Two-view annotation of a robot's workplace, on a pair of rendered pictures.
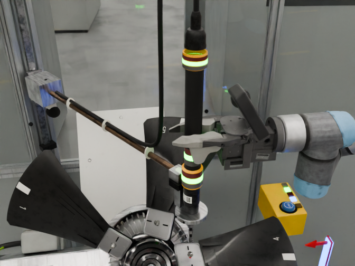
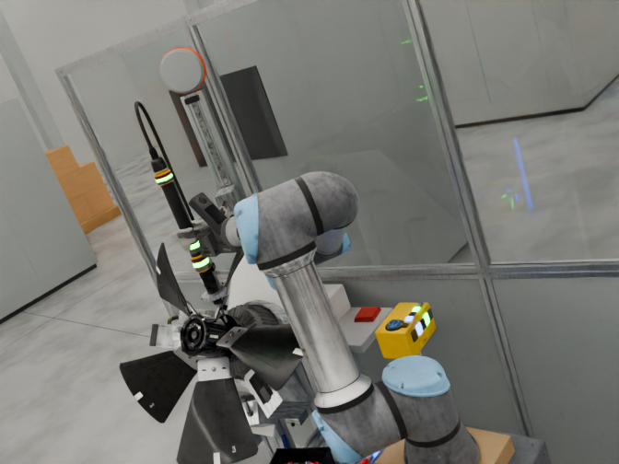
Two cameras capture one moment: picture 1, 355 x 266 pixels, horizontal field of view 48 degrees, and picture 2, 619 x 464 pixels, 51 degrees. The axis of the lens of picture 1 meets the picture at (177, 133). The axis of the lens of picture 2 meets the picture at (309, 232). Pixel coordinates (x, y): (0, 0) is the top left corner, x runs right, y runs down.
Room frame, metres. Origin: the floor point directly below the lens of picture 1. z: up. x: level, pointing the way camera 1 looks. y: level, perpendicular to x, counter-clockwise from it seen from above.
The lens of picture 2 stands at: (-0.17, -1.48, 1.96)
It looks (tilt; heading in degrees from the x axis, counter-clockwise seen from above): 19 degrees down; 50
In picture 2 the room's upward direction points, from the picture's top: 20 degrees counter-clockwise
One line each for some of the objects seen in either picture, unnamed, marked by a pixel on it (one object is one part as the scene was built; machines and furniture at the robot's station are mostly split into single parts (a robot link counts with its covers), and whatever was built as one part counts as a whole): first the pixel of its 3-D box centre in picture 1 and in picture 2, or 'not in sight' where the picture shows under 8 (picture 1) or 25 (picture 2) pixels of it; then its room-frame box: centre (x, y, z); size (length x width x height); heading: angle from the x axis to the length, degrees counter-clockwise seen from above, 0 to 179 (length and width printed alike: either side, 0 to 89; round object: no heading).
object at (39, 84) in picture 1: (43, 87); (228, 199); (1.10, 0.40, 1.41); 0.10 x 0.07 x 0.08; 44
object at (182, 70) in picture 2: not in sight; (182, 70); (1.17, 0.47, 1.88); 0.17 x 0.15 x 0.16; 99
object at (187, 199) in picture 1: (193, 133); (186, 228); (0.65, -0.03, 1.53); 0.04 x 0.04 x 0.46
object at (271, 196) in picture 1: (280, 210); (406, 331); (1.00, -0.34, 1.02); 0.16 x 0.10 x 0.11; 9
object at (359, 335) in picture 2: not in sight; (337, 328); (1.18, 0.17, 0.84); 0.36 x 0.24 x 0.03; 99
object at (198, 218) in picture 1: (188, 194); (208, 278); (0.66, -0.02, 1.37); 0.09 x 0.07 x 0.10; 44
